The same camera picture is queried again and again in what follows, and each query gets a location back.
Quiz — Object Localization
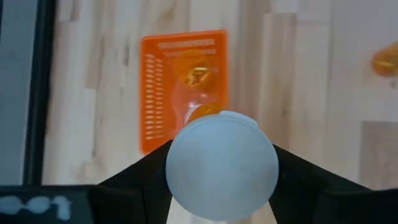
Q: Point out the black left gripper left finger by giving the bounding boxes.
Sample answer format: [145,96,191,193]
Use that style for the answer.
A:
[90,139,174,224]

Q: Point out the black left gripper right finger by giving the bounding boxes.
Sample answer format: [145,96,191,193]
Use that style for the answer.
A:
[269,144,398,224]

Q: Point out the orange plastic basket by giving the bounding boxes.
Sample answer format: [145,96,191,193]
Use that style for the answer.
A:
[139,29,230,156]

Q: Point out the black metal table frame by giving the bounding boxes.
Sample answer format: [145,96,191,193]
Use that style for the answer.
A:
[23,0,58,187]

